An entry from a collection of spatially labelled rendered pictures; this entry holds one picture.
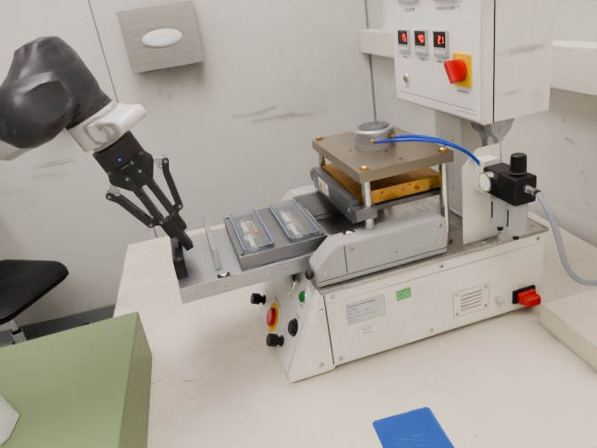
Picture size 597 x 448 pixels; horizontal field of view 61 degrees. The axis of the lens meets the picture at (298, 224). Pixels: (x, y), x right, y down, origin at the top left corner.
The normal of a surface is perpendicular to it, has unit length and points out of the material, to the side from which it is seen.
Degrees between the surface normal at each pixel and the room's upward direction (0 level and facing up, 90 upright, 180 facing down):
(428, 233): 90
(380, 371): 0
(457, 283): 90
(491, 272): 90
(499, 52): 90
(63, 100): 75
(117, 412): 3
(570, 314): 0
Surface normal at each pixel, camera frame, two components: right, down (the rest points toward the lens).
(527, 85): 0.27, 0.36
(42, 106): 0.76, -0.10
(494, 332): -0.14, -0.90
